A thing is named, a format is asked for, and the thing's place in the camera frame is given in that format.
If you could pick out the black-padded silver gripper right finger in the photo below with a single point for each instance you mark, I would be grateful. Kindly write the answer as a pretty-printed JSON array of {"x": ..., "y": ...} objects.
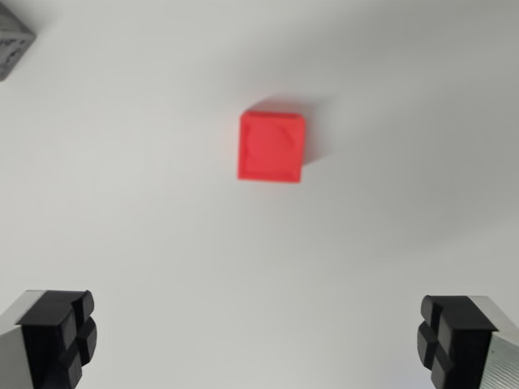
[{"x": 462, "y": 344}]

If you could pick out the black-padded silver gripper left finger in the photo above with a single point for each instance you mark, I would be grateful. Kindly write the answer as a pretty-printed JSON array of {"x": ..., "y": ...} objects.
[{"x": 44, "y": 340}]

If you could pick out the red soft cube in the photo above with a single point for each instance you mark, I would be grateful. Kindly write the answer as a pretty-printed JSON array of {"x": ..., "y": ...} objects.
[{"x": 269, "y": 148}]

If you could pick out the grey embossed cube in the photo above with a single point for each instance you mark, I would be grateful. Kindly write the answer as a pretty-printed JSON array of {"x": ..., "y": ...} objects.
[{"x": 10, "y": 36}]

